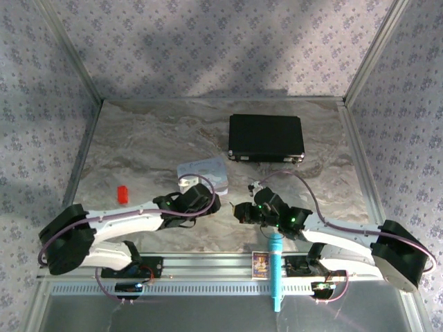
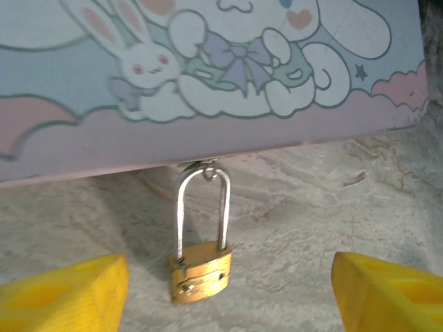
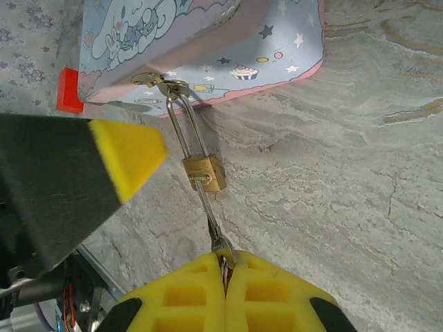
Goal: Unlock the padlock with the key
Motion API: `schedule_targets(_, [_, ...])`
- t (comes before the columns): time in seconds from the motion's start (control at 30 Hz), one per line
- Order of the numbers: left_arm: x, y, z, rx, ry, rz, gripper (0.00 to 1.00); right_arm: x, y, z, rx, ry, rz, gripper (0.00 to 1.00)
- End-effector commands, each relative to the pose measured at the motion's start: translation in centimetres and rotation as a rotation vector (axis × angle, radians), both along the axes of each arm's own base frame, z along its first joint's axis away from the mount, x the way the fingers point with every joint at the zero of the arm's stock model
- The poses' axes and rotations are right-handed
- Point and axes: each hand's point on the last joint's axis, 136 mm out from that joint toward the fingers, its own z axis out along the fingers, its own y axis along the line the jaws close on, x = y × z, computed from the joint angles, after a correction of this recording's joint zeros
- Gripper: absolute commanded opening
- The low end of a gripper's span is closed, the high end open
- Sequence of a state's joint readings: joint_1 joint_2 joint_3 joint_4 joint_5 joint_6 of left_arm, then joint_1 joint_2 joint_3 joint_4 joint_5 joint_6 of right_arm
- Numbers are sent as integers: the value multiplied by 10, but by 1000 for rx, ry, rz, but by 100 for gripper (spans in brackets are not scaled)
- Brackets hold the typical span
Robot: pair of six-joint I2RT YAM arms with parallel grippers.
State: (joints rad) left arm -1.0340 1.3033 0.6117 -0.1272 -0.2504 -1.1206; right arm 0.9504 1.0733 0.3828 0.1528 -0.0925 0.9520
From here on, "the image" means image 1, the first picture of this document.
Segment black hard case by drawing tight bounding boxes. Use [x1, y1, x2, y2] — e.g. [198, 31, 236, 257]
[228, 113, 306, 165]

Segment blue toy microphone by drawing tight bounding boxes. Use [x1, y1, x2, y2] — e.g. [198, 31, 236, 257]
[268, 232, 284, 313]

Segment small picture card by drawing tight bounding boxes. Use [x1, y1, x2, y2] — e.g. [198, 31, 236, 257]
[251, 251, 271, 280]

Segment right controller board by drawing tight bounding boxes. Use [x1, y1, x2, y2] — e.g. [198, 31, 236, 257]
[310, 280, 337, 299]

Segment controller board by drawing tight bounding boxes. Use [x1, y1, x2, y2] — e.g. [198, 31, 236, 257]
[310, 280, 337, 299]
[114, 282, 145, 300]

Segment left controller board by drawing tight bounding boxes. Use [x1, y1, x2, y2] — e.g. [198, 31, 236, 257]
[114, 282, 145, 300]

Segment sheet metal shelf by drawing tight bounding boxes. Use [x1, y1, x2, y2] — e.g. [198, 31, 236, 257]
[27, 293, 430, 332]

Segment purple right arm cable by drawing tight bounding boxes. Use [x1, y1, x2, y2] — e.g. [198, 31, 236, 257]
[257, 171, 437, 275]

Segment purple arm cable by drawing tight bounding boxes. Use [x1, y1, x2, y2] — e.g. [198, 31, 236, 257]
[257, 171, 437, 275]
[37, 174, 222, 269]

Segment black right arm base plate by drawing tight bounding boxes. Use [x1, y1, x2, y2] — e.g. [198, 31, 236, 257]
[284, 255, 349, 278]

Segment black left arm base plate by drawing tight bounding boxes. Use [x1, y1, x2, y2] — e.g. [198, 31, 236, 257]
[96, 256, 165, 279]

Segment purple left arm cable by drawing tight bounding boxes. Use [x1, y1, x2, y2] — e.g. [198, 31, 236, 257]
[37, 174, 222, 269]

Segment aluminium mounting rail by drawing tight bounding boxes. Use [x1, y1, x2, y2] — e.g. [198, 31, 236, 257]
[36, 252, 385, 282]

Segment slotted metal cable duct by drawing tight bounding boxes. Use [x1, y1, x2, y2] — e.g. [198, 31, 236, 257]
[48, 281, 404, 299]

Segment aluminium side rail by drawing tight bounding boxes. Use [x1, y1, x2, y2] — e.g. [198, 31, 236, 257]
[51, 100, 105, 255]
[337, 100, 394, 229]

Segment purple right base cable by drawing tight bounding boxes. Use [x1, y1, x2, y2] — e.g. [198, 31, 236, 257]
[313, 269, 350, 306]

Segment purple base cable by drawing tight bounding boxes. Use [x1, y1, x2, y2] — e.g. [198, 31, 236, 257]
[313, 269, 350, 306]
[95, 266, 136, 306]

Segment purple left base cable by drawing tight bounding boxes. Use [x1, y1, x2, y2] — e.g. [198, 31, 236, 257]
[95, 266, 136, 306]

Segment aluminium frame post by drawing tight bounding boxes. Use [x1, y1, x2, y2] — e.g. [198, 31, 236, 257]
[34, 0, 105, 102]
[343, 0, 415, 104]

